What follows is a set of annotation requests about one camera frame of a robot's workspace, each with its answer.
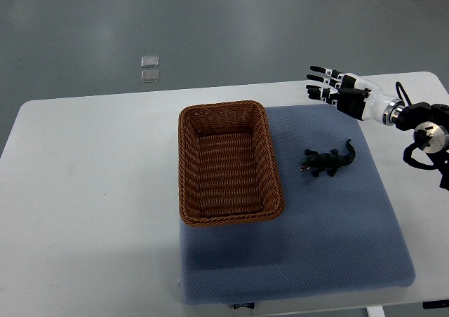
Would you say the upper metal floor plate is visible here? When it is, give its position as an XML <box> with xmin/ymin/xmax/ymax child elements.
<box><xmin>141</xmin><ymin>55</ymin><xmax>159</xmax><ymax>68</ymax></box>

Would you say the dark toy crocodile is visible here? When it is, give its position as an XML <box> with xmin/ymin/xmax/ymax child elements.
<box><xmin>300</xmin><ymin>139</ymin><xmax>356</xmax><ymax>177</ymax></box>

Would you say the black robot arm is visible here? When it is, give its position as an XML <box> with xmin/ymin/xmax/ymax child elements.
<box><xmin>382</xmin><ymin>100</ymin><xmax>448</xmax><ymax>190</ymax></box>

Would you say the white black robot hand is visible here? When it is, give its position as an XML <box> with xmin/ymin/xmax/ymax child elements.
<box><xmin>306</xmin><ymin>66</ymin><xmax>399</xmax><ymax>126</ymax></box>

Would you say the brown wicker basket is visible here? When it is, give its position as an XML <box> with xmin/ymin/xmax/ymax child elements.
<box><xmin>178</xmin><ymin>100</ymin><xmax>284</xmax><ymax>227</ymax></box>

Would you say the table label tag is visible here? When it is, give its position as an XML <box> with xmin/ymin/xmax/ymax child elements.
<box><xmin>232</xmin><ymin>302</ymin><xmax>255</xmax><ymax>310</ymax></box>

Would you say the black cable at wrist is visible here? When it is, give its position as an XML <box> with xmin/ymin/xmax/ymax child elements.
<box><xmin>395</xmin><ymin>81</ymin><xmax>414</xmax><ymax>106</ymax></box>

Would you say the black table control panel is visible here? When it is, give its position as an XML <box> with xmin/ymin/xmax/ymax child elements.
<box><xmin>422</xmin><ymin>299</ymin><xmax>449</xmax><ymax>310</ymax></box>

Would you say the blue-grey foam mat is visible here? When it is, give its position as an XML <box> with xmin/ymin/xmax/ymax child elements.
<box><xmin>180</xmin><ymin>104</ymin><xmax>415</xmax><ymax>304</ymax></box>

